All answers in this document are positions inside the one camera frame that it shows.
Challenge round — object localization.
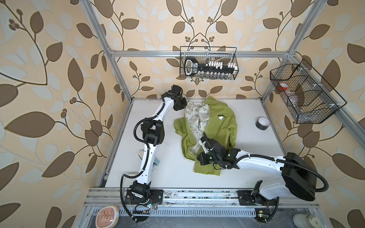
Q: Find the green jacket with patterned lining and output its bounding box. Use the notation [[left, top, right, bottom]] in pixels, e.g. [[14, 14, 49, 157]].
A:
[[174, 97, 238, 176]]

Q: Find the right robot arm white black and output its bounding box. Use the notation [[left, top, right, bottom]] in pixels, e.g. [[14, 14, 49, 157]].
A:
[[198, 135, 329, 223]]

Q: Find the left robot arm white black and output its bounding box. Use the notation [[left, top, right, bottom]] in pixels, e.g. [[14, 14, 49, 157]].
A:
[[120, 85, 187, 223]]

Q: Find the grey tape roll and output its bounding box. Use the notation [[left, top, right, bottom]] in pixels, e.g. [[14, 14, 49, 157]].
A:
[[255, 117, 271, 131]]

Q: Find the small grey white block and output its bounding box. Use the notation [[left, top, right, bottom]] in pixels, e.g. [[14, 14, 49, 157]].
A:
[[138, 150, 160, 167]]

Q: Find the red cap bottle in basket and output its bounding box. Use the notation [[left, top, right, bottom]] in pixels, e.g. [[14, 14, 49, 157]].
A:
[[278, 82, 289, 92]]

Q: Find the white round device bottom right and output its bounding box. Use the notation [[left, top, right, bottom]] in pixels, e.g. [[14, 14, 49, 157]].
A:
[[293, 214, 322, 228]]

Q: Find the pink white round device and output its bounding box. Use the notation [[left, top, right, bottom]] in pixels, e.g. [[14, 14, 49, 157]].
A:
[[95, 205, 120, 228]]

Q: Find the black socket set rail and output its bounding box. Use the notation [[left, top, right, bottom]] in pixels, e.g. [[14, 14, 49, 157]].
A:
[[182, 57, 239, 80]]

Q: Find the black wire basket back wall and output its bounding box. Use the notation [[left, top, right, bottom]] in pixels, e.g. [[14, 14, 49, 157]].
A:
[[180, 46, 239, 80]]

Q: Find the black wire basket wall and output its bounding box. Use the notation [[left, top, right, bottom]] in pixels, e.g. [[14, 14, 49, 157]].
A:
[[180, 46, 239, 80], [270, 59, 347, 124]]

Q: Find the black wire basket right wall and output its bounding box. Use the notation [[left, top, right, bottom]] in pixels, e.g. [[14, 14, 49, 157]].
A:
[[270, 59, 347, 124]]

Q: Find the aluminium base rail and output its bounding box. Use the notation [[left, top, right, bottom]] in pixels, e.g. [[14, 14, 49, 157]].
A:
[[84, 188, 319, 218]]

